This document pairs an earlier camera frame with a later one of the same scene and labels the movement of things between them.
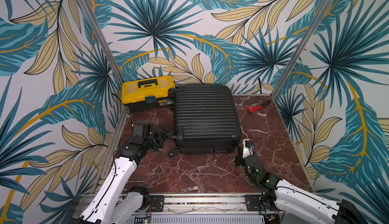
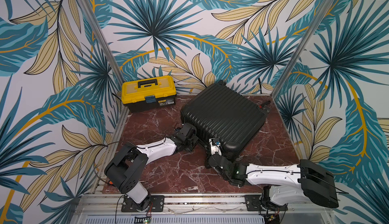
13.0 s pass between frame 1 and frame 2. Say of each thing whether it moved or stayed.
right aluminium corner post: stayed
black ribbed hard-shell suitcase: moved
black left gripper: moved
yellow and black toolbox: stayed
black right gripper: moved
